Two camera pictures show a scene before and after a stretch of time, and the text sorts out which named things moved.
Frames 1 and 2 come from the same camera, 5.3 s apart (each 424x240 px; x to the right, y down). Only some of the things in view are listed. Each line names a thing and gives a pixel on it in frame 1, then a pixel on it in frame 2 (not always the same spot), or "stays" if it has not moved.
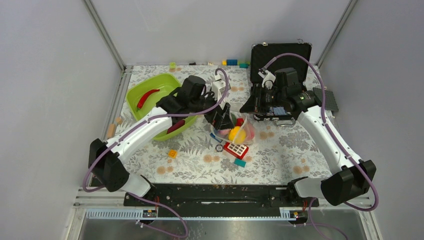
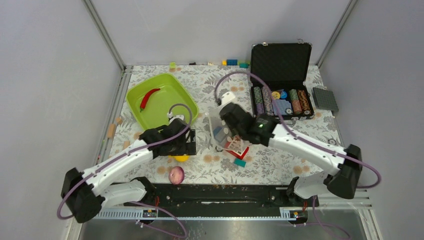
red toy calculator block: (238, 150) stays
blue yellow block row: (242, 64) stays
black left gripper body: (213, 116) to (181, 147)
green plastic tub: (144, 96) stays
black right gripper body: (265, 98) to (241, 133)
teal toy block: (240, 162) stays
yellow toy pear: (237, 134) to (182, 158)
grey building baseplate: (330, 104) stays
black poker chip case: (264, 104) stays
